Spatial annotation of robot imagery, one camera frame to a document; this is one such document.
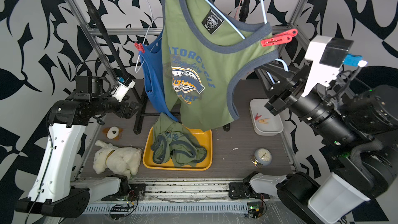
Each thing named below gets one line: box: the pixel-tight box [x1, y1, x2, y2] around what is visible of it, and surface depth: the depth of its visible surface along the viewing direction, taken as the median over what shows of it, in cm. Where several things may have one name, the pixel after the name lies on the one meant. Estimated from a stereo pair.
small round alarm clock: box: [250, 147, 273, 169], surface depth 83 cm
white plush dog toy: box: [92, 140, 143, 180], surface depth 77 cm
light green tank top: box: [151, 112, 208, 168], surface depth 85 cm
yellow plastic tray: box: [142, 126, 213, 172], surface depth 84 cm
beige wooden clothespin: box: [258, 118, 271, 124], surface depth 100 cm
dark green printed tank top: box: [159, 0, 279, 132], surface depth 38 cm
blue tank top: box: [139, 29, 180, 122], surface depth 70 cm
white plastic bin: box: [249, 98, 284, 136], surface depth 98 cm
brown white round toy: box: [102, 126, 124, 141], surface depth 93 cm
